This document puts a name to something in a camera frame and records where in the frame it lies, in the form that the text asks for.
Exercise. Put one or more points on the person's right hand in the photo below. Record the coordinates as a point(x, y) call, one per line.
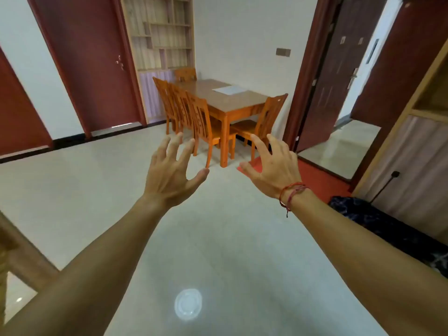
point(278, 171)

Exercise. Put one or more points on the person's left hand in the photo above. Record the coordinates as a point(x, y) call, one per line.
point(168, 178)

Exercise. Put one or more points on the person's left forearm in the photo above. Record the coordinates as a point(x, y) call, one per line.
point(87, 276)

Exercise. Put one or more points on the person's right forearm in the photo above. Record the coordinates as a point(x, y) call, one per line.
point(367, 269)

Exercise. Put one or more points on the wooden chair with sticker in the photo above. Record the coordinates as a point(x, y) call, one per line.
point(269, 111)

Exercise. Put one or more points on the wooden table with floral cover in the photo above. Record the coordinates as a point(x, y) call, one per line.
point(238, 101)

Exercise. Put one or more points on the dark brown door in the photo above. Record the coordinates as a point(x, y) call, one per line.
point(336, 66)

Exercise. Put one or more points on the light wooden shelf unit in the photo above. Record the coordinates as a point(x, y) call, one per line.
point(157, 38)

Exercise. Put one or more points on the light wooden cabinet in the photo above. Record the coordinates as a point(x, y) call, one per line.
point(420, 164)

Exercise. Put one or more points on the wooden armrest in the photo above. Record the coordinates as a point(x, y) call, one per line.
point(21, 255)

